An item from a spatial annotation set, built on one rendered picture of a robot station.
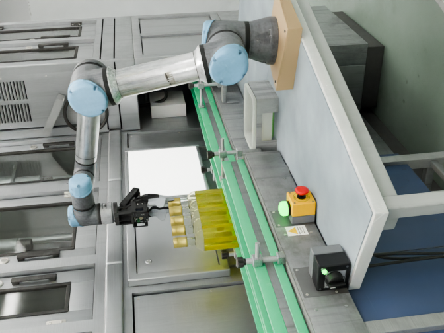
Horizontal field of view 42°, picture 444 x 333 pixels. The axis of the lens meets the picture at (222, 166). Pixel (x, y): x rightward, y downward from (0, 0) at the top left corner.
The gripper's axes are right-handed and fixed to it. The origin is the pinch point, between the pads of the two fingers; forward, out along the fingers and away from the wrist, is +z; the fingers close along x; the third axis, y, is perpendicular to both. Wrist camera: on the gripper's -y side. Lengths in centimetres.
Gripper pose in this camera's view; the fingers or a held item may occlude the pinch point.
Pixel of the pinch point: (170, 203)
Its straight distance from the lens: 209.9
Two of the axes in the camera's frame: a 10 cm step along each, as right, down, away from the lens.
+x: 0.0, -8.1, -5.9
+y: 1.6, 5.8, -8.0
